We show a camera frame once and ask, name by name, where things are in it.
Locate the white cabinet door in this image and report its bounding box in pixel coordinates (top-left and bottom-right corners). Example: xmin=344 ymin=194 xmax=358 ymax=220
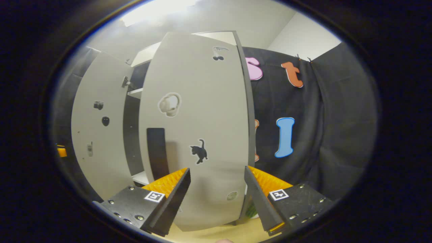
xmin=71 ymin=51 xmax=135 ymax=201
xmin=138 ymin=31 xmax=255 ymax=233

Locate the white grey cabinet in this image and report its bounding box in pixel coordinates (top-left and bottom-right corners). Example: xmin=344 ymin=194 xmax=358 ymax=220
xmin=122 ymin=30 xmax=256 ymax=226

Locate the watermelon slice toy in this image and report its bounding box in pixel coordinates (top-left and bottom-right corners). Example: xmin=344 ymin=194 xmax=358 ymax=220
xmin=246 ymin=202 xmax=259 ymax=219

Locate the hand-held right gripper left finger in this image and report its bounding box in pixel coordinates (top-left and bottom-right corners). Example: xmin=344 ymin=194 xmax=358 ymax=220
xmin=93 ymin=168 xmax=192 ymax=237

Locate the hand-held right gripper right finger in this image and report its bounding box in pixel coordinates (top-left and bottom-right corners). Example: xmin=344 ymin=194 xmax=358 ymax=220
xmin=244 ymin=165 xmax=334 ymax=236

